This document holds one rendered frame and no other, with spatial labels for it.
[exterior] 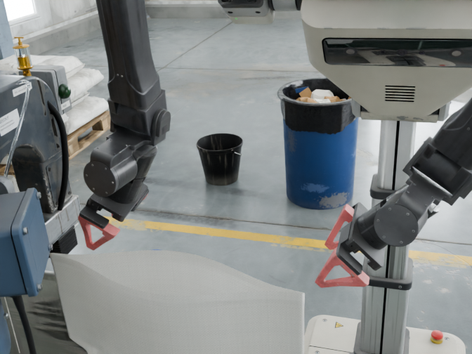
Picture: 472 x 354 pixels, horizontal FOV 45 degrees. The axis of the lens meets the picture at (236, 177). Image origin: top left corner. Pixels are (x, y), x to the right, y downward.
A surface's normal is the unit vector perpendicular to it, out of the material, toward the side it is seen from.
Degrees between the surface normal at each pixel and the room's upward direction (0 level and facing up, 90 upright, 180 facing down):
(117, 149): 12
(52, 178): 90
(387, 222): 81
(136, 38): 103
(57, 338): 90
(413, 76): 130
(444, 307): 0
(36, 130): 90
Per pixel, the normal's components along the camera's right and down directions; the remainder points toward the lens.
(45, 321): -0.29, 0.43
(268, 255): -0.05, -0.90
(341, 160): 0.45, 0.40
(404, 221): -0.49, 0.25
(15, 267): 0.13, 0.42
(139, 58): 0.88, 0.35
